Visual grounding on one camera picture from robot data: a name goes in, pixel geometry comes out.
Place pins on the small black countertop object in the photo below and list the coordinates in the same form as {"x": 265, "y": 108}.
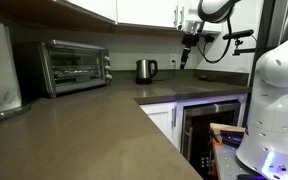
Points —
{"x": 203, "y": 77}

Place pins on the silver oven knob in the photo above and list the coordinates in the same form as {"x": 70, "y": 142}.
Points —
{"x": 108, "y": 68}
{"x": 109, "y": 77}
{"x": 107, "y": 58}

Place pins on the white upper cabinet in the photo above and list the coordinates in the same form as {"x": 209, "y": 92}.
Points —
{"x": 144, "y": 11}

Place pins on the orange black clamp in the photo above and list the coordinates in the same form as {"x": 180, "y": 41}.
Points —
{"x": 216, "y": 141}

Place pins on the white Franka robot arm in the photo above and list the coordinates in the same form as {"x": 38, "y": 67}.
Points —
{"x": 277, "y": 100}

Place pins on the white lower cabinet door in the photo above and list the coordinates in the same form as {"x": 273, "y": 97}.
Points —
{"x": 160, "y": 116}

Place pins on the perforated robot mounting table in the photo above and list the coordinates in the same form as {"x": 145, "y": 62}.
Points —
{"x": 225, "y": 163}

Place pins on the black camera on stand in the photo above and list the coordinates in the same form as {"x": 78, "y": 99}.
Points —
{"x": 239, "y": 34}

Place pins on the silver toaster oven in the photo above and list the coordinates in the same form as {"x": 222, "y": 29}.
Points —
{"x": 45, "y": 70}

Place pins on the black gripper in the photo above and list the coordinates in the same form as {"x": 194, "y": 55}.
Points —
{"x": 187, "y": 53}

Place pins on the under-counter beverage fridge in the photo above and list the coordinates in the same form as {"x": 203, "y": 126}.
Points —
{"x": 204, "y": 110}

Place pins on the stainless steel electric kettle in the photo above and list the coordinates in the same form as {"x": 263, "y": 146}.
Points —
{"x": 144, "y": 71}

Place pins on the white wall outlet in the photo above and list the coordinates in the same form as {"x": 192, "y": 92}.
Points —
{"x": 173, "y": 57}

